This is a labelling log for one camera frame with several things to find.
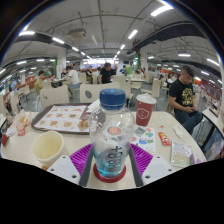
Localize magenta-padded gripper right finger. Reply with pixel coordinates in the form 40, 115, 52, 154
128, 143, 176, 188

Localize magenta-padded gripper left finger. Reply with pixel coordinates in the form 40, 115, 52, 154
46, 143, 95, 188

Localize clear blue-capped water bottle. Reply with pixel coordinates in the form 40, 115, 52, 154
88, 88, 136, 179

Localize colourful printed paper flyer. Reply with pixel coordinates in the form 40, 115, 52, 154
129, 124, 157, 156

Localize red sauce packet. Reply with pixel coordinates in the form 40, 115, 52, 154
157, 131, 172, 147

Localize white sauce packet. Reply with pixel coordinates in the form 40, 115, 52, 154
172, 125, 184, 139

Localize brown food tray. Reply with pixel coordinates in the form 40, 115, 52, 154
30, 103, 93, 135

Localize red paper cup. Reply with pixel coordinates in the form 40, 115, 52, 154
134, 93, 158, 127

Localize white crumpled napkin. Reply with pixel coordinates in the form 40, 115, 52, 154
85, 99, 102, 115

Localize beige chair with round hole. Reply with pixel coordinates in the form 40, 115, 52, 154
79, 81, 122, 104
39, 84, 70, 111

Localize beige side table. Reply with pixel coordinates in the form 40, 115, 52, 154
199, 108, 224, 161

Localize person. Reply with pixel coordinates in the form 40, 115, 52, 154
98, 62, 117, 85
167, 64, 204, 134
65, 64, 81, 98
34, 69, 46, 96

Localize beige dining chairs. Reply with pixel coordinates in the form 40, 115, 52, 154
0, 71, 168, 116

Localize ceiling air conditioner unit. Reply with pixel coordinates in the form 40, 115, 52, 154
67, 27, 88, 38

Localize ceiling strip lights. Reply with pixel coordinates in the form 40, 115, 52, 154
0, 3, 224, 86

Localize cream mug with brown handle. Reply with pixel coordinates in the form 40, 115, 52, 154
31, 130, 65, 169

